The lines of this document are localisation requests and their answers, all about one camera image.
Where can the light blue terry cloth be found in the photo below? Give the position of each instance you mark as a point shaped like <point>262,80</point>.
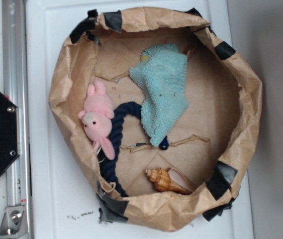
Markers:
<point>161,74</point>

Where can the small blue capped object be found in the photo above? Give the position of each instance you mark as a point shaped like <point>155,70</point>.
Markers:
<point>164,145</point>

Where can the pink plush bunny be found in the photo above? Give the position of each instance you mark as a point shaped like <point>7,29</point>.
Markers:
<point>96,117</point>

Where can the orange conch seashell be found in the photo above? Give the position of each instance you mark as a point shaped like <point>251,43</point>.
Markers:
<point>170,180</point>

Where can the brown paper bag basket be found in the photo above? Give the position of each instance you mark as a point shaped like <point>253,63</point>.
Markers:
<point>211,144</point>

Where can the white plastic tray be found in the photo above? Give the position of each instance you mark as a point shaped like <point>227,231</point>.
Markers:
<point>63,203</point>

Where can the metal corner bracket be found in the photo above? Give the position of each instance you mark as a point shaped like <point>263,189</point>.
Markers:
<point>14,223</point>

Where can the aluminium extrusion rail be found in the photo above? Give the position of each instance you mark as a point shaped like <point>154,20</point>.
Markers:
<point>18,176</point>

